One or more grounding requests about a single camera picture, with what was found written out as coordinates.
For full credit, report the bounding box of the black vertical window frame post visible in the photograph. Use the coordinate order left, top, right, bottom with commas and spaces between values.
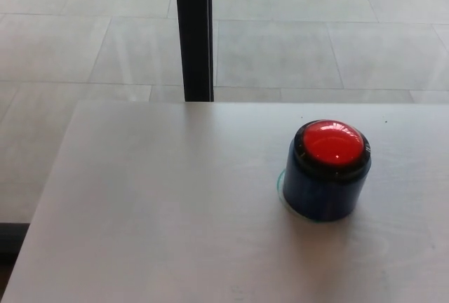
173, 0, 215, 103

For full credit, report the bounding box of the red dome push button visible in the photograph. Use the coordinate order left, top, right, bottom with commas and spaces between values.
276, 118, 373, 224

